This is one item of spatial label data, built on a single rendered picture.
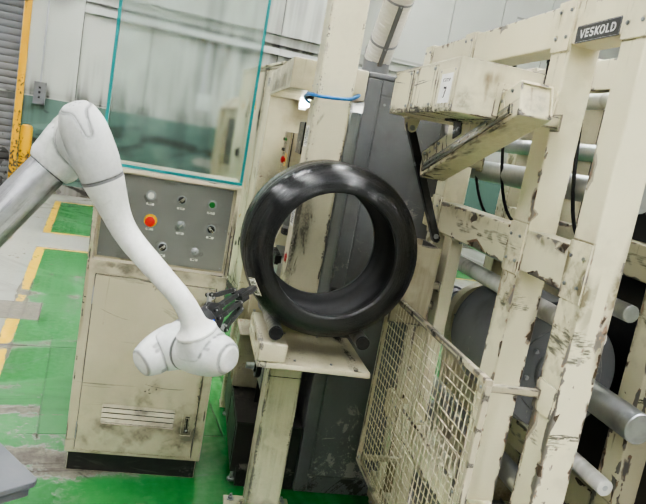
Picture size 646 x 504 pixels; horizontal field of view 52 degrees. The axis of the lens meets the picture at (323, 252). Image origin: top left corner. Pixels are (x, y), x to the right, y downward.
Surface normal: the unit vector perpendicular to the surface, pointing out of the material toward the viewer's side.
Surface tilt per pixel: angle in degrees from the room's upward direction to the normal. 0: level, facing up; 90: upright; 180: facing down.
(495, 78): 90
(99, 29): 90
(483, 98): 90
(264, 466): 90
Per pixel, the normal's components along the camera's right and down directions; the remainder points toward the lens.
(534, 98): 0.22, -0.11
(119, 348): 0.17, 0.19
